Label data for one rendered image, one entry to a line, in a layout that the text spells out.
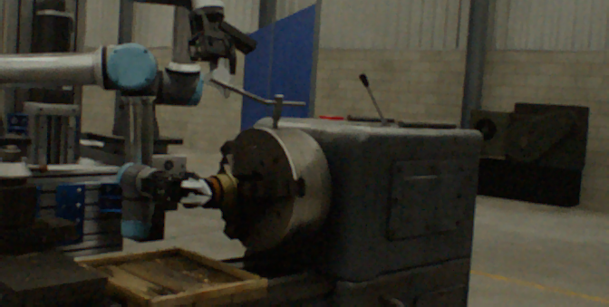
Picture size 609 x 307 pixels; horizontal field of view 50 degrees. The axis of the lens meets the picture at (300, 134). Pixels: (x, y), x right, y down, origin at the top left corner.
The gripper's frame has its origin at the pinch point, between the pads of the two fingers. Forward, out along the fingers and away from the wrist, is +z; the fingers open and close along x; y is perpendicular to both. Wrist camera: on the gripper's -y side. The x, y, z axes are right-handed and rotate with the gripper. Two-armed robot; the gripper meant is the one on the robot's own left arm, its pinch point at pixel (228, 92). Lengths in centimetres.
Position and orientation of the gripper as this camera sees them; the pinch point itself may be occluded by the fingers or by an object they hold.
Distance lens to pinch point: 156.8
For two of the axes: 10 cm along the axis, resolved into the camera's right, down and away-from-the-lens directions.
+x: 6.7, -2.5, -7.0
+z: 1.6, 9.7, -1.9
